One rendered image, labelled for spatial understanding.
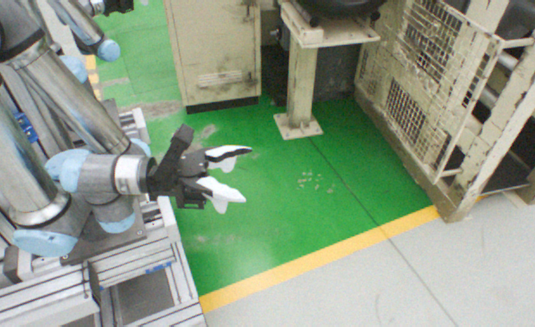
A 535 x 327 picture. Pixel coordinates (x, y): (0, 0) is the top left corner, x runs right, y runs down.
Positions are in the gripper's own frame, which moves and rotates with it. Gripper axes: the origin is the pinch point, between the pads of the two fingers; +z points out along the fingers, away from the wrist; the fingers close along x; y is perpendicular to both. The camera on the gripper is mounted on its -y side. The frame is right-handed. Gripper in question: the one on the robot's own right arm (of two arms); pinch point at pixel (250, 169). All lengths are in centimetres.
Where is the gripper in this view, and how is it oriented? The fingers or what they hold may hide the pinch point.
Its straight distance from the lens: 66.7
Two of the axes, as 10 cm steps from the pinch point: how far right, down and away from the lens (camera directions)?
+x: -0.4, 6.0, -8.0
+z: 10.0, 0.3, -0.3
